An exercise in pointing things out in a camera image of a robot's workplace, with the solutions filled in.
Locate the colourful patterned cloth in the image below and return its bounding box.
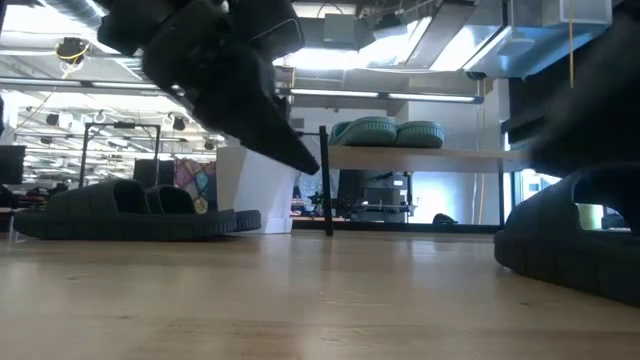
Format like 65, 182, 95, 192
173, 158, 220, 216

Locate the wooden shelf with black frame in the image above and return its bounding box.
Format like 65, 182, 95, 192
294, 124, 532, 238

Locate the long ceiling light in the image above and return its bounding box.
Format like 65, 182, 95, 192
288, 87, 486, 105
0, 76, 174, 98

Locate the black background monitor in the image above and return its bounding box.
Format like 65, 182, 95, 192
0, 144, 28, 187

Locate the black background machine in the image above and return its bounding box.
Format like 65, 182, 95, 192
335, 169, 418, 225

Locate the teal green rubber slide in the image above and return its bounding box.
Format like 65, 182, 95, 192
394, 120, 447, 150
327, 115, 399, 148

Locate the black ceiling cable reel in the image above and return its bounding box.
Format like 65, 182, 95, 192
54, 36, 92, 67

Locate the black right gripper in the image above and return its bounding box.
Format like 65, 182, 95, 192
530, 13, 640, 177

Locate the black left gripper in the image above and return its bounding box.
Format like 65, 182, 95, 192
142, 0, 322, 177

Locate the black background rig frame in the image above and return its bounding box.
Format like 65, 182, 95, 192
78, 121, 163, 191

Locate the black aluminium rig frame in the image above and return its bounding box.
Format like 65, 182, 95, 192
292, 218, 504, 235

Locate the white hexagonal plant pot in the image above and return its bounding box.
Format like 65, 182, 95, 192
215, 145, 302, 235

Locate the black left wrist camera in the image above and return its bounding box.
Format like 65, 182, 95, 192
227, 0, 307, 63

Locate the light green cylinder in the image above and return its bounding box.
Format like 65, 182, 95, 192
576, 202, 605, 232

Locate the black rubber slide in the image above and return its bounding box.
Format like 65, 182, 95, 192
493, 162, 640, 308
12, 179, 239, 243
144, 184, 263, 234

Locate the silver ceiling duct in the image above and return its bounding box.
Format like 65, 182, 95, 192
404, 0, 617, 80

